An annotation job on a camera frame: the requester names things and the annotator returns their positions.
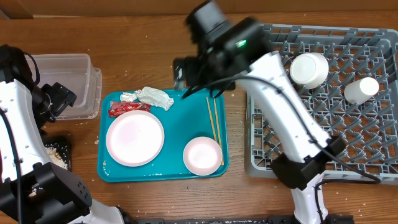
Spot large white plate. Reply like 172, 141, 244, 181
106, 110, 165, 167

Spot black waste tray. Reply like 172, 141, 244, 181
43, 136, 72, 171

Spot large crumpled white tissue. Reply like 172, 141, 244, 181
134, 86, 174, 111

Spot rice and peanut shells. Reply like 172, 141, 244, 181
29, 146, 68, 197

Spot white bowl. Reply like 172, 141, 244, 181
289, 53, 329, 89

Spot white cup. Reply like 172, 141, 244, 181
344, 77, 379, 105

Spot right wooden chopstick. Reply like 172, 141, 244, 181
213, 98, 224, 166

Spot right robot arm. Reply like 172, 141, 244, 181
173, 1, 345, 223

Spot teal plastic tray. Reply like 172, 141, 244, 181
97, 89, 229, 183

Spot red snack wrapper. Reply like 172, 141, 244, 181
108, 101, 151, 118

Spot clear plastic bin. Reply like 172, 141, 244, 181
26, 54, 102, 120

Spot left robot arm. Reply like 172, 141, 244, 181
1, 45, 133, 223

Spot small crumpled white tissue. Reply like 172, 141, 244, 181
120, 92, 137, 102

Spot grey dishwasher rack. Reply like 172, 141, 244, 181
263, 24, 397, 185

